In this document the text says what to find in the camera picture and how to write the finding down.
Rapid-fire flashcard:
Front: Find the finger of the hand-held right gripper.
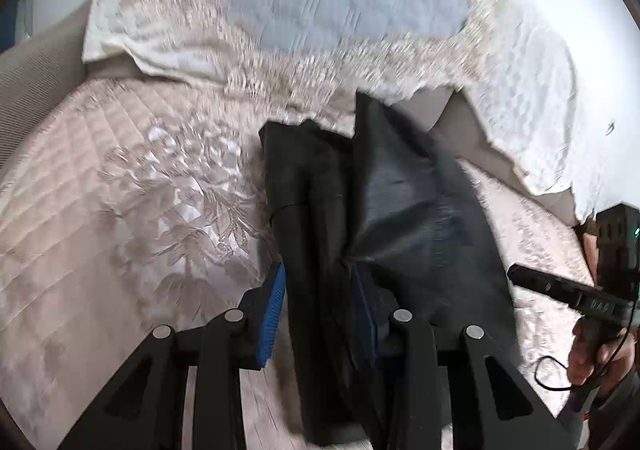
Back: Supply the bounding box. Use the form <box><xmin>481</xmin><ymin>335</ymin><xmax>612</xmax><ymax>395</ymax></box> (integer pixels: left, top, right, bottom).
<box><xmin>506</xmin><ymin>265</ymin><xmax>603</xmax><ymax>308</ymax></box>

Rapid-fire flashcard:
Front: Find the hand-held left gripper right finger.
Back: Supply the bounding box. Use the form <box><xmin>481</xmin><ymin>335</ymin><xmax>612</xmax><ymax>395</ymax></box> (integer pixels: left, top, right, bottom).
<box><xmin>347</xmin><ymin>264</ymin><xmax>558</xmax><ymax>450</ymax></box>

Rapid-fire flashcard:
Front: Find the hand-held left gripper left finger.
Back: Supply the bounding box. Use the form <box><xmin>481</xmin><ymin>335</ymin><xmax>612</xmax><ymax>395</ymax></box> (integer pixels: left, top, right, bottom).
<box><xmin>57</xmin><ymin>261</ymin><xmax>287</xmax><ymax>450</ymax></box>

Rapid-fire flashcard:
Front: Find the black garment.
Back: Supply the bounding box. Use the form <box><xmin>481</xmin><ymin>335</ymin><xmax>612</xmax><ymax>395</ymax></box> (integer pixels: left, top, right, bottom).
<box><xmin>258</xmin><ymin>90</ymin><xmax>521</xmax><ymax>448</ymax></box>

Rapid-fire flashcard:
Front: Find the person's right forearm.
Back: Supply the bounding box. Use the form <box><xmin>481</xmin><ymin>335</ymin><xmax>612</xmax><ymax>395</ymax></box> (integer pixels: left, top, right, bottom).
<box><xmin>557</xmin><ymin>370</ymin><xmax>632</xmax><ymax>436</ymax></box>

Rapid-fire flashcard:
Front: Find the person's right hand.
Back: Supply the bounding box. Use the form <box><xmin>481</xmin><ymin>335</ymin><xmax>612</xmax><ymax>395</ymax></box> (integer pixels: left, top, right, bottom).
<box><xmin>569</xmin><ymin>316</ymin><xmax>635</xmax><ymax>387</ymax></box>

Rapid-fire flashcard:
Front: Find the pink quilted bedspread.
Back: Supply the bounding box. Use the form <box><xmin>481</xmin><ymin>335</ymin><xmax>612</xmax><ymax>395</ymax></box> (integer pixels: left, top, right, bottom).
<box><xmin>0</xmin><ymin>74</ymin><xmax>601</xmax><ymax>450</ymax></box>

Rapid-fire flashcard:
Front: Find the thin black cable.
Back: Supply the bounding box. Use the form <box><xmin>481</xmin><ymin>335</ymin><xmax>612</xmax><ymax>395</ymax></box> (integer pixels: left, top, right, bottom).
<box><xmin>533</xmin><ymin>330</ymin><xmax>632</xmax><ymax>393</ymax></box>

